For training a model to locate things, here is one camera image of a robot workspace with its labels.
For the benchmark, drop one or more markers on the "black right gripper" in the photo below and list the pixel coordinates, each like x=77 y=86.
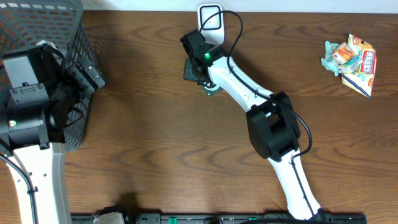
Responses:
x=186 y=75

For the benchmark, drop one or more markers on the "round can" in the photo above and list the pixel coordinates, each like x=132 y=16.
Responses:
x=211 y=90

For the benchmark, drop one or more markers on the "teal packet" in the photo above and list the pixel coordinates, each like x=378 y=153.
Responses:
x=328 y=62

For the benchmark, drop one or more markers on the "orange tissue pack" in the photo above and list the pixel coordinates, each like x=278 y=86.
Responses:
x=343 y=53

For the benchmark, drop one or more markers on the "white blue snack bag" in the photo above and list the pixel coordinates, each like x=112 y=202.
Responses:
x=362 y=79

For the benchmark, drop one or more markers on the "small green white carton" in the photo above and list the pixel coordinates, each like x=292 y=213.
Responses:
x=351 y=65

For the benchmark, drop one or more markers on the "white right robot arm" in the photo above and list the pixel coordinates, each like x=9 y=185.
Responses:
x=273 y=125

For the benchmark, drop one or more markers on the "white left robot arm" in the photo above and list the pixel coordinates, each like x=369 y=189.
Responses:
x=32 y=131

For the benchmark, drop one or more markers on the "white barcode scanner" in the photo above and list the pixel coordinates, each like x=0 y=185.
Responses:
x=211 y=23

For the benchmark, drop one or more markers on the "grey plastic mesh basket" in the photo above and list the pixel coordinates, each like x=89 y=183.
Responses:
x=25 y=23

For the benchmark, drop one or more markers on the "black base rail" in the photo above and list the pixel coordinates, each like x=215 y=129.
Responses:
x=155 y=218

